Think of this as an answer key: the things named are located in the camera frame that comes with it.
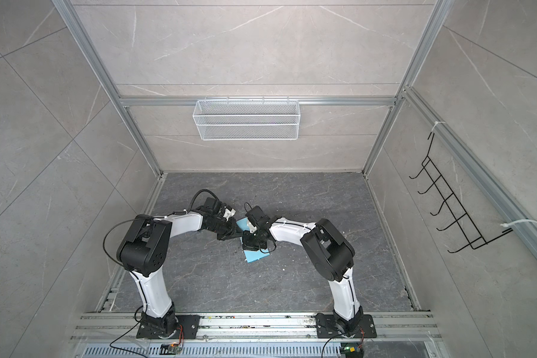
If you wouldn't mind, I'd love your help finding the light blue paper sheet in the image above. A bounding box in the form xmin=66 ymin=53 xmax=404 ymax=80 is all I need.
xmin=237 ymin=218 xmax=270 ymax=263

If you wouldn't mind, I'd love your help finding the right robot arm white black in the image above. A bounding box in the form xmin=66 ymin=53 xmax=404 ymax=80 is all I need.
xmin=237 ymin=217 xmax=362 ymax=331

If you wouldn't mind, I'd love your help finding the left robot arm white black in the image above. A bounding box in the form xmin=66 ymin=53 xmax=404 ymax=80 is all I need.
xmin=116 ymin=207 xmax=240 ymax=327

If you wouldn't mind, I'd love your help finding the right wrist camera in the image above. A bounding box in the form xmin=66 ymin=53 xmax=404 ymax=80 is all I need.
xmin=246 ymin=206 xmax=273 ymax=234

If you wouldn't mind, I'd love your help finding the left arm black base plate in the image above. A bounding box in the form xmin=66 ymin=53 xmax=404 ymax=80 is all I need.
xmin=136 ymin=314 xmax=201 ymax=340

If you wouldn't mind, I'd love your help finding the white wire mesh basket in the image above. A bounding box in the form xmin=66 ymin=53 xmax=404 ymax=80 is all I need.
xmin=192 ymin=99 xmax=301 ymax=141

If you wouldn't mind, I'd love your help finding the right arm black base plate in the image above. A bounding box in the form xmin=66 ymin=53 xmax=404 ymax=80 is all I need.
xmin=314 ymin=313 xmax=377 ymax=340

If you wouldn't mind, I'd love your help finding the aluminium mounting rail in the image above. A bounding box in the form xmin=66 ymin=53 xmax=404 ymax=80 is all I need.
xmin=70 ymin=312 xmax=444 ymax=343

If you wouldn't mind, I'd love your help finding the black wire hook rack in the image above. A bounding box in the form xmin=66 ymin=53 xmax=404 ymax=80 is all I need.
xmin=409 ymin=133 xmax=513 ymax=254

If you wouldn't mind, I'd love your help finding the white cable tie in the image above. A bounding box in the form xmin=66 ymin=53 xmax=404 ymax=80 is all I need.
xmin=500 ymin=219 xmax=537 ymax=228

